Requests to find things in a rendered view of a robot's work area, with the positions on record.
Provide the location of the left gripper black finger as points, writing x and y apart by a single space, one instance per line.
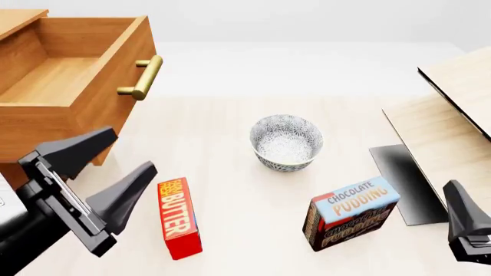
80 149
120 198

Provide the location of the red butter box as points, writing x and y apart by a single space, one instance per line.
178 218

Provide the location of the open wooden drawer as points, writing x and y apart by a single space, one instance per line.
46 126

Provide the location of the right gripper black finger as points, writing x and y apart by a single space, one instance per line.
460 212

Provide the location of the patterned grey white bowl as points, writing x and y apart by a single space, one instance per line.
285 143

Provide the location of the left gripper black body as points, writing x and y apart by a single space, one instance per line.
57 198

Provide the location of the black microwave oven door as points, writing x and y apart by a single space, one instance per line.
410 184

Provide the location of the chocolate pudding box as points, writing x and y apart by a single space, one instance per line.
345 218

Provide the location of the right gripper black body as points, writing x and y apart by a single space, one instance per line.
473 247

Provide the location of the wooden cabinet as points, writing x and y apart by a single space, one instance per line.
19 21

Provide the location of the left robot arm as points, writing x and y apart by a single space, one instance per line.
27 238

